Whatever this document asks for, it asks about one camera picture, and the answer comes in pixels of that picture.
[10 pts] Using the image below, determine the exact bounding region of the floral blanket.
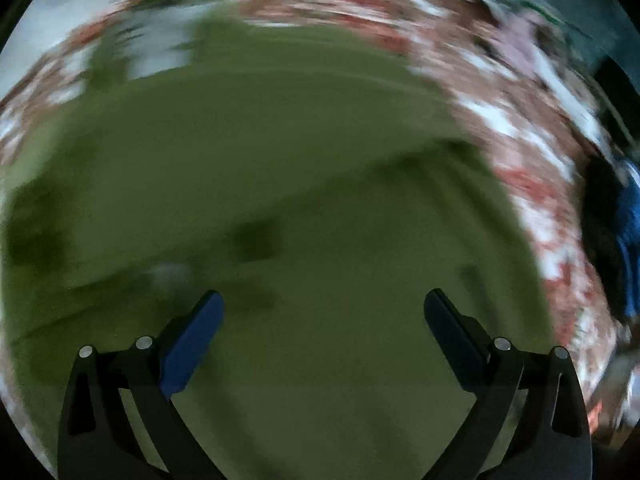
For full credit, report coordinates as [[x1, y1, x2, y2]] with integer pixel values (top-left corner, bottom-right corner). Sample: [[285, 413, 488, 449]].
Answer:
[[0, 0, 627, 436]]

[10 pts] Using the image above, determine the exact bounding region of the black garment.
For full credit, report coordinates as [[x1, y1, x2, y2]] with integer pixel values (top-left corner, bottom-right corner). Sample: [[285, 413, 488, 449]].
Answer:
[[581, 154, 627, 322]]

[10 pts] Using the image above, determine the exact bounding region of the blue garment with white print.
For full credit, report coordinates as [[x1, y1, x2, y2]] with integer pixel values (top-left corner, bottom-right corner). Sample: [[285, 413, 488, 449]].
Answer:
[[612, 155, 640, 322]]

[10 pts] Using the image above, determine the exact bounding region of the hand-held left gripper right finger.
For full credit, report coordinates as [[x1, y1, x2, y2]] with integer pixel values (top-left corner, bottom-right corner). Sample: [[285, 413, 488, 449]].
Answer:
[[421, 288, 594, 480]]

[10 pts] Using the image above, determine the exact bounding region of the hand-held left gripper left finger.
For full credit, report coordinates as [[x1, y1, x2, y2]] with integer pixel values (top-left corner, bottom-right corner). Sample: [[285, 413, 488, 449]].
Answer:
[[57, 289, 227, 480]]

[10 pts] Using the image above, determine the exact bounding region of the pink cloth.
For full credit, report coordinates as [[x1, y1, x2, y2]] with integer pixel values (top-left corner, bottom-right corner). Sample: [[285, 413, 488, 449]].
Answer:
[[499, 9, 548, 78]]

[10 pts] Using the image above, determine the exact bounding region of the green garment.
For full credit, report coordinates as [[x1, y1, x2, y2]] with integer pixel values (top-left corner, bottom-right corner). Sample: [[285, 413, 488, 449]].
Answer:
[[0, 10, 557, 480]]

